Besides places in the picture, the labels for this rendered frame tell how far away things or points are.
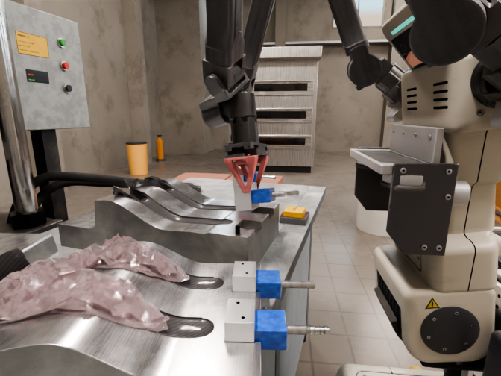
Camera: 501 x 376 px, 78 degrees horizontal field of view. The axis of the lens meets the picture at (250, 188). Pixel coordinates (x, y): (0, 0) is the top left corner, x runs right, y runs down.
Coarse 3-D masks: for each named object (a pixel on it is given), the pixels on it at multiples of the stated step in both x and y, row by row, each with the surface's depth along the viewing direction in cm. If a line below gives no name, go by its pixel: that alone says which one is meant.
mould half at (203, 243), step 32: (160, 192) 81; (192, 192) 89; (64, 224) 76; (96, 224) 72; (128, 224) 69; (160, 224) 68; (192, 224) 69; (192, 256) 65; (224, 256) 62; (256, 256) 67
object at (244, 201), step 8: (256, 184) 67; (240, 192) 64; (256, 192) 63; (264, 192) 62; (272, 192) 63; (280, 192) 63; (288, 192) 62; (296, 192) 62; (240, 200) 64; (248, 200) 63; (256, 200) 63; (264, 200) 62; (272, 200) 63; (240, 208) 64; (248, 208) 63
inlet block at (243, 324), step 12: (228, 300) 41; (240, 300) 41; (252, 300) 41; (228, 312) 38; (240, 312) 38; (252, 312) 38; (264, 312) 40; (276, 312) 40; (228, 324) 37; (240, 324) 36; (252, 324) 36; (264, 324) 38; (276, 324) 38; (228, 336) 37; (240, 336) 37; (252, 336) 37; (264, 336) 37; (276, 336) 37; (264, 348) 38; (276, 348) 38
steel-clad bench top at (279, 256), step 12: (192, 180) 156; (204, 180) 156; (216, 180) 156; (228, 180) 156; (204, 192) 130; (216, 192) 130; (228, 192) 130; (300, 192) 130; (312, 192) 130; (288, 204) 113; (300, 204) 113; (312, 204) 113; (312, 216) 100; (288, 228) 89; (300, 228) 89; (276, 240) 81; (288, 240) 81; (300, 240) 81; (60, 252) 74; (72, 252) 74; (276, 252) 74; (288, 252) 74; (264, 264) 68; (276, 264) 68; (288, 264) 68; (264, 300) 55
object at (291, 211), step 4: (288, 208) 96; (292, 208) 96; (296, 208) 96; (300, 208) 96; (304, 208) 96; (284, 212) 94; (288, 212) 94; (292, 212) 93; (296, 212) 93; (300, 212) 92; (304, 212) 95; (292, 216) 93; (296, 216) 93; (300, 216) 92
